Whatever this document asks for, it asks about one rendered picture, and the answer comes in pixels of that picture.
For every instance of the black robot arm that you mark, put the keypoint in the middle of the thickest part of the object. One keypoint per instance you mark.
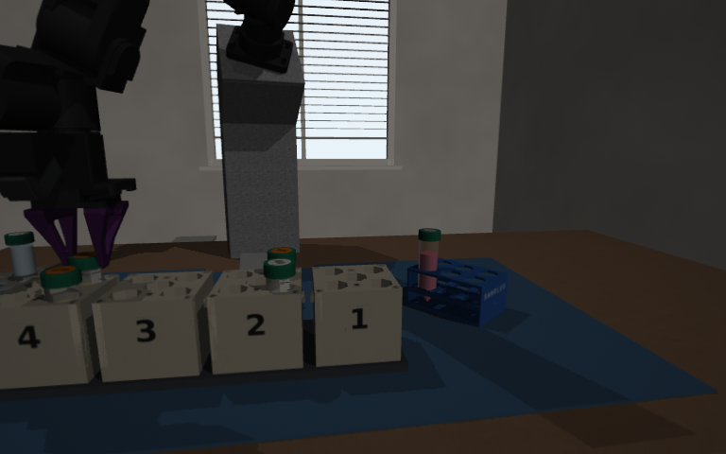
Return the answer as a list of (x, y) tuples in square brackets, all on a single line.
[(101, 36)]

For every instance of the blue tube rack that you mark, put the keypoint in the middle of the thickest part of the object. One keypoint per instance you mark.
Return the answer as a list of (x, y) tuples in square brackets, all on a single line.
[(479, 308)]

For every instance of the white tube rack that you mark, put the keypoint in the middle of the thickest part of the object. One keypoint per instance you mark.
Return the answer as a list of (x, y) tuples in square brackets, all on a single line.
[(10, 281)]

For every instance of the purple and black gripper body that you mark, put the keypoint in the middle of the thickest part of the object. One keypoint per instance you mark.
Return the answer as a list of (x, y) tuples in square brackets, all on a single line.
[(104, 195)]

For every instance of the test tube with pink liquid and green cap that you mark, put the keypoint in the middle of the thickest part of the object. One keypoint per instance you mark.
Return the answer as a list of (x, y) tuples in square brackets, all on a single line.
[(428, 256)]

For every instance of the white box with done label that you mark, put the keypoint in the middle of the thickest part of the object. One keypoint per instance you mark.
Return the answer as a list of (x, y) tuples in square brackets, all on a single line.
[(252, 261)]

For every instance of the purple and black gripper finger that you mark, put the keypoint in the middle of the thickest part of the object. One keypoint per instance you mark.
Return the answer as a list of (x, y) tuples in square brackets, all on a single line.
[(97, 220), (43, 221)]

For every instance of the blue bench mat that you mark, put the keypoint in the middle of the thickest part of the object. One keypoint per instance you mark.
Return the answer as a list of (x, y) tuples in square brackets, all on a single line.
[(540, 354)]

